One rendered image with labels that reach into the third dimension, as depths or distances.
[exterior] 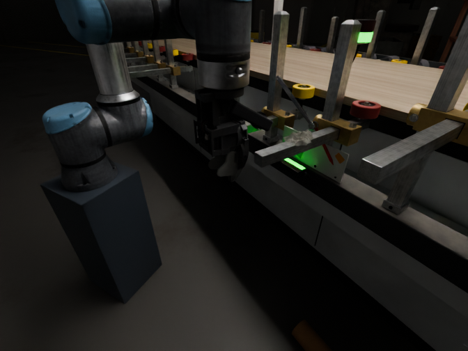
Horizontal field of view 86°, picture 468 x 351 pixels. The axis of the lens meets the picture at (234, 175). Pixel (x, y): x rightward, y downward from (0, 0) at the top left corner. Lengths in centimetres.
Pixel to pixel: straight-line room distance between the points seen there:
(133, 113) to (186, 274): 84
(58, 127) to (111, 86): 21
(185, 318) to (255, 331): 31
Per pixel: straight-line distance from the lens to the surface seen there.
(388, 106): 90
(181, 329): 127
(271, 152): 60
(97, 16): 45
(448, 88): 66
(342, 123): 79
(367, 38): 79
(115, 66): 98
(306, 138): 65
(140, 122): 101
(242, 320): 127
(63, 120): 95
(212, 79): 43
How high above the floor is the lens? 114
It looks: 33 degrees down
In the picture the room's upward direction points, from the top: straight up
